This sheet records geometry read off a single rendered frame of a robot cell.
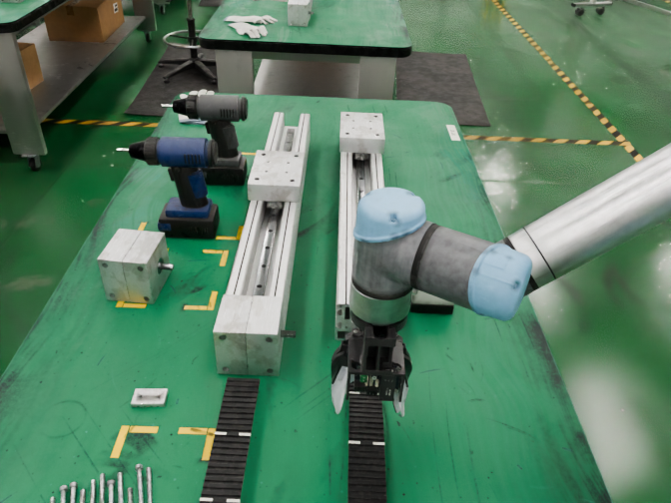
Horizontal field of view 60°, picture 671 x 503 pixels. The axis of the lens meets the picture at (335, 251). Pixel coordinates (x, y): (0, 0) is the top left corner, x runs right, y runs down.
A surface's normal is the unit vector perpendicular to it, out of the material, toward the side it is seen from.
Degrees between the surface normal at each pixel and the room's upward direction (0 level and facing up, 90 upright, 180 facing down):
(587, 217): 47
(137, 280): 90
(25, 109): 90
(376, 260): 90
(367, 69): 90
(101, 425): 0
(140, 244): 0
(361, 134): 0
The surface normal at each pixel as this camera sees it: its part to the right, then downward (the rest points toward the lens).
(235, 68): -0.01, 0.58
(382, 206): 0.04, -0.81
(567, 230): -0.40, -0.21
